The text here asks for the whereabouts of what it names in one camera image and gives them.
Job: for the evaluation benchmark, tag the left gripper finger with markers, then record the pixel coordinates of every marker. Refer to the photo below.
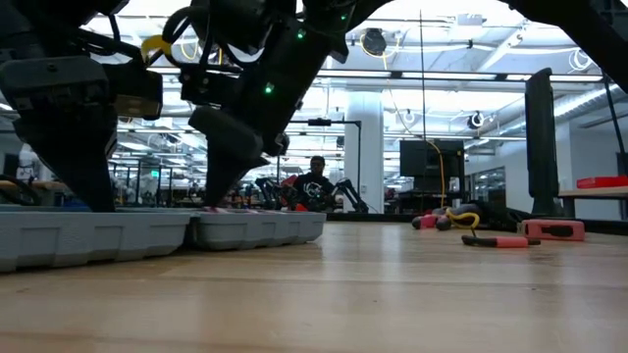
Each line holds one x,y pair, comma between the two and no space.
83,162

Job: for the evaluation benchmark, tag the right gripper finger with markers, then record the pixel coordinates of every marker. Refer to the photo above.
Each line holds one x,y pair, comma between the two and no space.
279,144
221,181

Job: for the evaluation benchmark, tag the grey plastic tool case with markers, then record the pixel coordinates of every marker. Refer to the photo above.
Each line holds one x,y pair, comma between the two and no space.
98,240

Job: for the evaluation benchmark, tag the small red black tool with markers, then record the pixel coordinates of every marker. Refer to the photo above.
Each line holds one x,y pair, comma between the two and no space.
510,241

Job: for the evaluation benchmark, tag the red tape measure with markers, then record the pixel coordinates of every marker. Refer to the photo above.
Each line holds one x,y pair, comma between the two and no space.
535,229

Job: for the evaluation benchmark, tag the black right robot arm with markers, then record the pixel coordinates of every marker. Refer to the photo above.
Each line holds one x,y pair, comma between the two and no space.
579,34

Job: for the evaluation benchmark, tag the black background robot arm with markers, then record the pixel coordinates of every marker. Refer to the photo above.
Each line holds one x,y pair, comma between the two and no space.
357,196
270,188

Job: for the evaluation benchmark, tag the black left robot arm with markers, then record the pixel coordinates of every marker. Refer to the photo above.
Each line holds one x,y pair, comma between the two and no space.
44,22

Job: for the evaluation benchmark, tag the person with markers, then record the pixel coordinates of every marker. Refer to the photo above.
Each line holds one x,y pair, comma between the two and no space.
314,188

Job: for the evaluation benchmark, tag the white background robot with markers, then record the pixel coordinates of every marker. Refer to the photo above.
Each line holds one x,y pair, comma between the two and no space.
27,164

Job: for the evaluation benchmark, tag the white building column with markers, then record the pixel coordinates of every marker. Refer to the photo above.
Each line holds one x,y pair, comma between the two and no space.
365,147

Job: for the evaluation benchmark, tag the black monitor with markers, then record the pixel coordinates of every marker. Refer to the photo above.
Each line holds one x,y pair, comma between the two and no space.
422,162

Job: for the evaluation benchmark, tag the black work glove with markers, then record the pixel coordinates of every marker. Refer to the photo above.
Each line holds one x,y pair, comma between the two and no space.
505,223
490,210

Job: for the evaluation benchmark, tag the wooden side table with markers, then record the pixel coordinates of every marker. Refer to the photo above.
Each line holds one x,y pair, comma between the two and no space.
593,192

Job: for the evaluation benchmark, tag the distant red bin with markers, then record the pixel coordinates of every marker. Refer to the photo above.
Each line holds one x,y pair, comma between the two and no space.
603,182

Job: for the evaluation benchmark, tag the thin black pole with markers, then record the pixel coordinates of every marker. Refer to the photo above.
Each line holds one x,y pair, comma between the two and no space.
619,122

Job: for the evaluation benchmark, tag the black camera stand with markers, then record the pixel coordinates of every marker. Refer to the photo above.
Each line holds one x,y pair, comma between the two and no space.
319,122

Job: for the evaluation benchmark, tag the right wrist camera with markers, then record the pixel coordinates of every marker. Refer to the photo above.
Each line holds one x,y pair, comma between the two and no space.
211,85

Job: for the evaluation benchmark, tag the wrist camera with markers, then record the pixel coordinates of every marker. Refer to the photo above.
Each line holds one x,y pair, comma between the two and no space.
137,98
211,85

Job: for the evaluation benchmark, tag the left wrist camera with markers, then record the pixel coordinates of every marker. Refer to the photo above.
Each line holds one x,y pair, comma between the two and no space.
137,98

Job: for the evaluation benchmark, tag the black upright post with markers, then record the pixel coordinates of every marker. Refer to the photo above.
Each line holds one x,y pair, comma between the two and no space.
542,147

